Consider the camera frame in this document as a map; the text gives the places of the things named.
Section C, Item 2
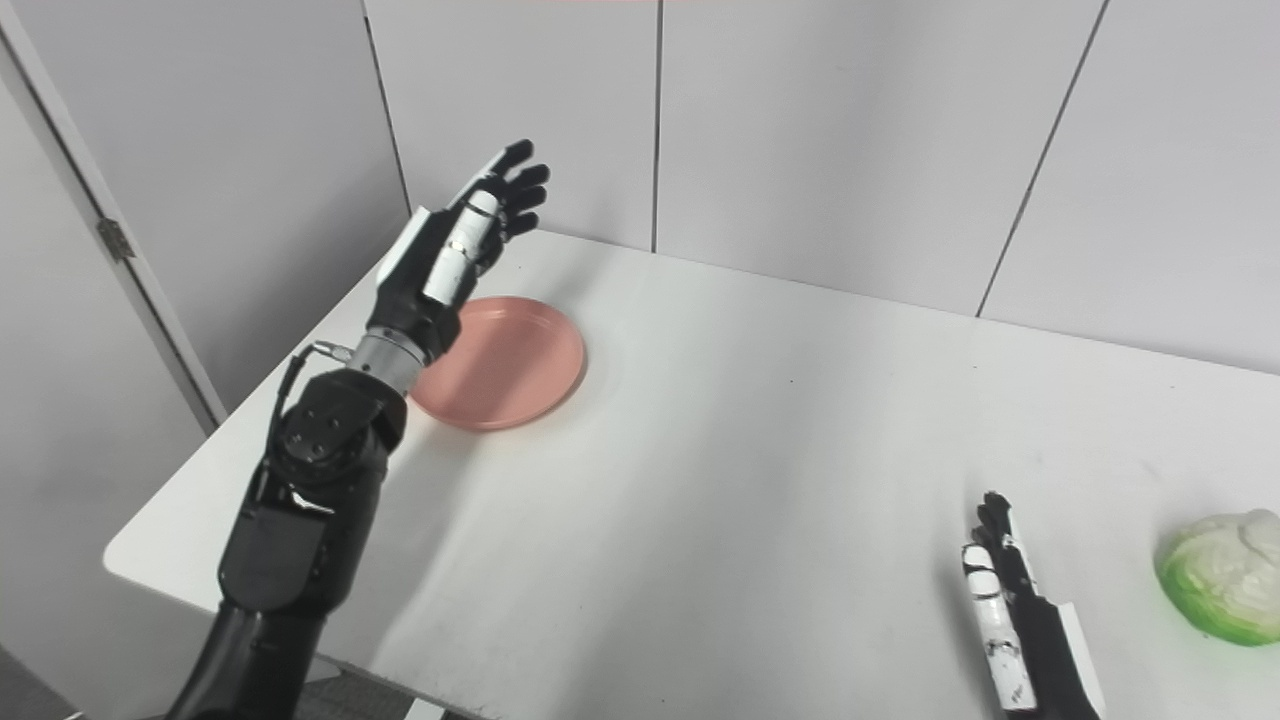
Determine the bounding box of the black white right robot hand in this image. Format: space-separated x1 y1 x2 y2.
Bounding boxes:
962 491 1108 720

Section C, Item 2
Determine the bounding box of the grey door hinge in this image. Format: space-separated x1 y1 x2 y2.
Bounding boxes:
96 217 137 264

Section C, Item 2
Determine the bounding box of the pink round plate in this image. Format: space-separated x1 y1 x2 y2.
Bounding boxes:
408 296 587 432

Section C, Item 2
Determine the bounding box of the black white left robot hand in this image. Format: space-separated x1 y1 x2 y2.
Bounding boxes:
367 139 552 366

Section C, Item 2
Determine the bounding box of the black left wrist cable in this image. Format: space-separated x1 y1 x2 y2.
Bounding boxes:
265 340 354 456

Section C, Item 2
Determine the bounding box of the green white cabbage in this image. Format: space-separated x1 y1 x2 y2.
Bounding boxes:
1155 509 1280 647

